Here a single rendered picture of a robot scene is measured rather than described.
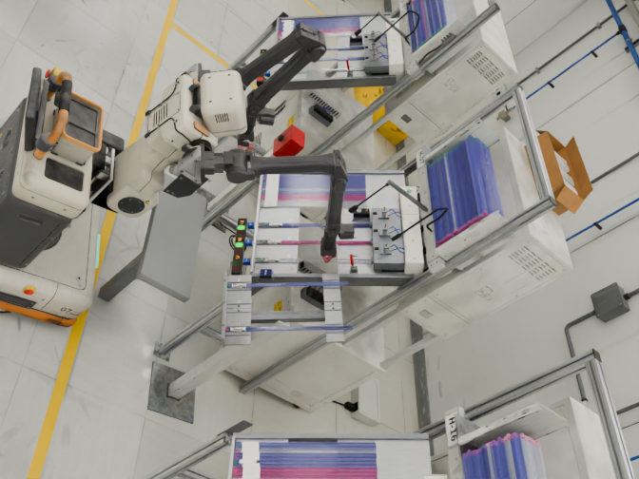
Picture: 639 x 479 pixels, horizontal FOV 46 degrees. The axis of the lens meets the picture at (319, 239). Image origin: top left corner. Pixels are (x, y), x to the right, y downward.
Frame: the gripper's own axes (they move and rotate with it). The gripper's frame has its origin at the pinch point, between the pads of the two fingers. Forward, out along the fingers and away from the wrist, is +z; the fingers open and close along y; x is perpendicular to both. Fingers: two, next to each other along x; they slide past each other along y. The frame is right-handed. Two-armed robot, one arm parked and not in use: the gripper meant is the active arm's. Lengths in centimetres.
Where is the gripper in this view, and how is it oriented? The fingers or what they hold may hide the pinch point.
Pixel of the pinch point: (326, 259)
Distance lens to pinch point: 330.7
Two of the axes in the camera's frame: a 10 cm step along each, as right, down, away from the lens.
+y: 0.1, -7.2, 6.9
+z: -0.9, 6.9, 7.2
